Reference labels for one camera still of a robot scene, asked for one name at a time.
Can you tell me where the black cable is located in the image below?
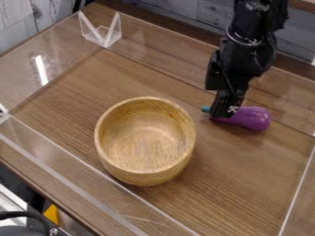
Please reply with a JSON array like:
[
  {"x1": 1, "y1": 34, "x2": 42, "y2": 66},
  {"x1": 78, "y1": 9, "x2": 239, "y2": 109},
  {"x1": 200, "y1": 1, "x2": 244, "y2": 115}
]
[{"x1": 0, "y1": 209, "x2": 50, "y2": 236}]

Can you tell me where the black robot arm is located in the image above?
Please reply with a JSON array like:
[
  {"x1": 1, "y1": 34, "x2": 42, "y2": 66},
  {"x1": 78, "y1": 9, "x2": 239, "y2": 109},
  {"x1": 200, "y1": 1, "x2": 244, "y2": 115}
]
[{"x1": 205, "y1": 0, "x2": 288, "y2": 118}]

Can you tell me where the brown wooden bowl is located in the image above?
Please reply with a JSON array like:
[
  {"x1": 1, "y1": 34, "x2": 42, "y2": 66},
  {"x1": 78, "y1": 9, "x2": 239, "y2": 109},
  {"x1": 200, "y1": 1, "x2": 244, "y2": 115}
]
[{"x1": 93, "y1": 96, "x2": 197, "y2": 186}]

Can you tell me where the yellow black equipment base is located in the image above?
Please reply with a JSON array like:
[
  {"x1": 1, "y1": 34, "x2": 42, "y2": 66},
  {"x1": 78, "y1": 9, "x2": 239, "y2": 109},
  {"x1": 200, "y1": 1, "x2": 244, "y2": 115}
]
[{"x1": 25, "y1": 202, "x2": 77, "y2": 236}]

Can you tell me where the clear acrylic corner bracket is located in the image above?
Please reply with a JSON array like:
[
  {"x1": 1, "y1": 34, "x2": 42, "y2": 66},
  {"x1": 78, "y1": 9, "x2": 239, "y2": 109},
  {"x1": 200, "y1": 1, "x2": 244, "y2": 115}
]
[{"x1": 77, "y1": 11, "x2": 121, "y2": 48}]

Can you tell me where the purple toy eggplant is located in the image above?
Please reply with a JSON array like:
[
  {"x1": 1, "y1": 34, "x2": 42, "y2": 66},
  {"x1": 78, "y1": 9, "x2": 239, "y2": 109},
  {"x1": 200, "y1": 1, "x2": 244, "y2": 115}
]
[{"x1": 212, "y1": 106, "x2": 272, "y2": 132}]

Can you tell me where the clear acrylic tray wall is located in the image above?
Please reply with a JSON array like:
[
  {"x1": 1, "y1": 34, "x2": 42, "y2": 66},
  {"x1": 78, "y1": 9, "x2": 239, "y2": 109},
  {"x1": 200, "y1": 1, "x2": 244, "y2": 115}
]
[{"x1": 0, "y1": 110, "x2": 197, "y2": 236}]

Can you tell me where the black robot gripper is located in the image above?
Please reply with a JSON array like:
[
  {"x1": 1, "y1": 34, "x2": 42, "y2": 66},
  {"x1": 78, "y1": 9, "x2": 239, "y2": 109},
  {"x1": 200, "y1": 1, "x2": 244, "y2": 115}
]
[{"x1": 205, "y1": 30, "x2": 276, "y2": 118}]

